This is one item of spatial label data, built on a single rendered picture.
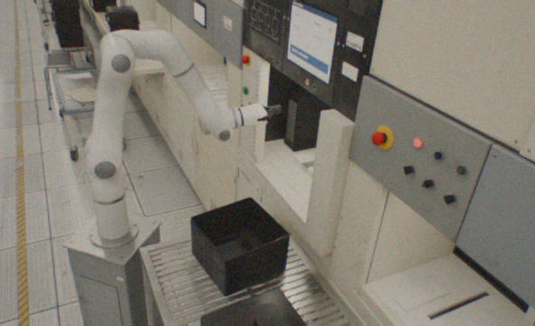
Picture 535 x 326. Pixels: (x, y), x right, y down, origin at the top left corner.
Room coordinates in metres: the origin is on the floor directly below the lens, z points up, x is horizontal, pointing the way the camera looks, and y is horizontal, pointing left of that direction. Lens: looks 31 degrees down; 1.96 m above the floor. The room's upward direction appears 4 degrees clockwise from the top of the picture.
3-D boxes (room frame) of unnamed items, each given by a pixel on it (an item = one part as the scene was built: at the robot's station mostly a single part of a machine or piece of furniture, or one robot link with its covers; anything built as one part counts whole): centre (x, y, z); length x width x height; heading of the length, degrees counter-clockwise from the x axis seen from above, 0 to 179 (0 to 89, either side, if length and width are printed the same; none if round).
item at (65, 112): (3.61, 1.65, 0.24); 0.97 x 0.52 x 0.48; 31
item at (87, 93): (3.44, 1.59, 0.47); 0.31 x 0.23 x 0.02; 50
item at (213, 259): (1.26, 0.09, 0.85); 0.28 x 0.28 x 0.17; 37
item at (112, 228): (1.37, 0.61, 0.85); 0.19 x 0.19 x 0.18
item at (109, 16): (4.05, 1.42, 0.93); 0.30 x 0.28 x 0.26; 25
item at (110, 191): (1.40, 0.62, 1.07); 0.19 x 0.12 x 0.24; 24
